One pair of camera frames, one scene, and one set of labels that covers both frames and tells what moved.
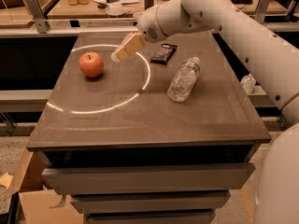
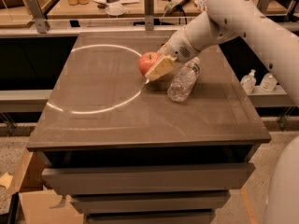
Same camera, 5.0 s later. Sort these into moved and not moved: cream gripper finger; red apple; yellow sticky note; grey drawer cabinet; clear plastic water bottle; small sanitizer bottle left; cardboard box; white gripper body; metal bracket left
Moved: cream gripper finger; red apple; white gripper body
Not moved: grey drawer cabinet; metal bracket left; cardboard box; small sanitizer bottle left; clear plastic water bottle; yellow sticky note
